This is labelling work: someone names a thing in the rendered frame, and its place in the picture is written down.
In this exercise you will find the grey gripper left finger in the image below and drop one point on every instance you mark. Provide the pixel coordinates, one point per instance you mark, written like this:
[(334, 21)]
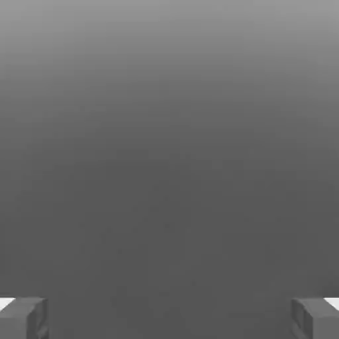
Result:
[(18, 317)]

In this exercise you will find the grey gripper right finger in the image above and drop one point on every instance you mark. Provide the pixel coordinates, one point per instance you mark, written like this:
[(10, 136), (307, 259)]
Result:
[(321, 319)]

